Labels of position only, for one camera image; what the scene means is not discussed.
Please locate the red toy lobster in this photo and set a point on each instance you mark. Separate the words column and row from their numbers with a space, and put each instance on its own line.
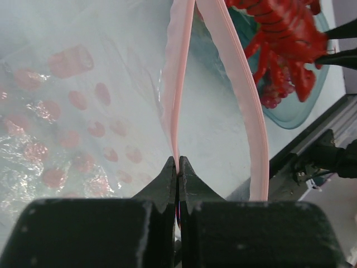
column 287, row 31

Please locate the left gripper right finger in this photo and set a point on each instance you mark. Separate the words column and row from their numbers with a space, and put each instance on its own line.
column 220, row 233

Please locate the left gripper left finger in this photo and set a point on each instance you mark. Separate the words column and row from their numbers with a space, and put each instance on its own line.
column 98, row 232

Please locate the clear pink zip top bag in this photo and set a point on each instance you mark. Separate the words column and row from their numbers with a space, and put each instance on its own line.
column 97, row 95

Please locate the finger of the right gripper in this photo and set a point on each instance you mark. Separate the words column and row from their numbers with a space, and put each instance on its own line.
column 347, row 59
column 345, row 31

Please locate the purple toy grapes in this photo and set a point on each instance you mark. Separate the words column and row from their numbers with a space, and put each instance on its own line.
column 272, row 96

